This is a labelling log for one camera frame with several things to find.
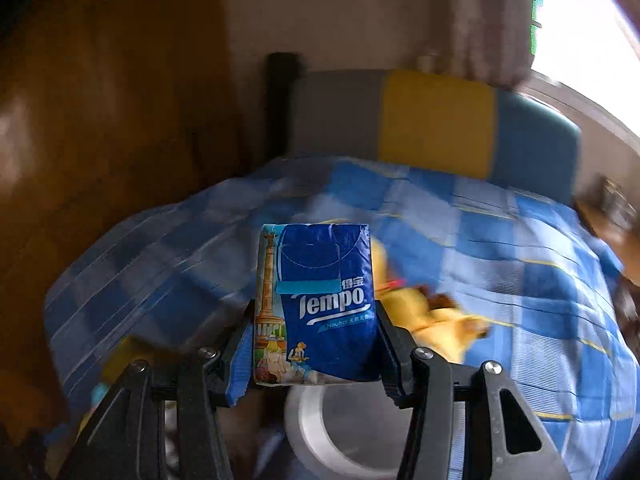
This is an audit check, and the grey yellow blue headboard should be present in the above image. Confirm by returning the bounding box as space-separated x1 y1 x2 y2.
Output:
287 69 583 206

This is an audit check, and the patterned curtain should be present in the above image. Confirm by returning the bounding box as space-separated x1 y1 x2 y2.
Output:
415 0 538 88

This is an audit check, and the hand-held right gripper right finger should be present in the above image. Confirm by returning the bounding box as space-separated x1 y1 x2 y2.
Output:
372 300 571 480

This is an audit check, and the window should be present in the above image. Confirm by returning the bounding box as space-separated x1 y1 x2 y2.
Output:
530 0 640 141

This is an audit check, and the wooden wardrobe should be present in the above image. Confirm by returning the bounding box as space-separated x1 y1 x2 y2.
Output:
0 0 251 441

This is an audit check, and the blue checkered blanket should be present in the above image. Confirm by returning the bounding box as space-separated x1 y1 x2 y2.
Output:
42 155 640 480

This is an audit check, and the blue tissue packet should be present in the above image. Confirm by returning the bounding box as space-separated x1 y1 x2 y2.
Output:
254 221 381 387

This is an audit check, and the white protein powder can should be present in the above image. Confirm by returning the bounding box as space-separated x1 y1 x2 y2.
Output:
282 382 416 480

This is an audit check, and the yellow plush toy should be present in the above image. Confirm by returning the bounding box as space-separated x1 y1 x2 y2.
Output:
325 217 493 366

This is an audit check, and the wooden side desk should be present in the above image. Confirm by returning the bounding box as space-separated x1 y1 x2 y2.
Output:
575 195 640 281

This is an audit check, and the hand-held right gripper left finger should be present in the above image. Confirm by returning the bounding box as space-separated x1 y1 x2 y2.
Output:
57 305 258 480

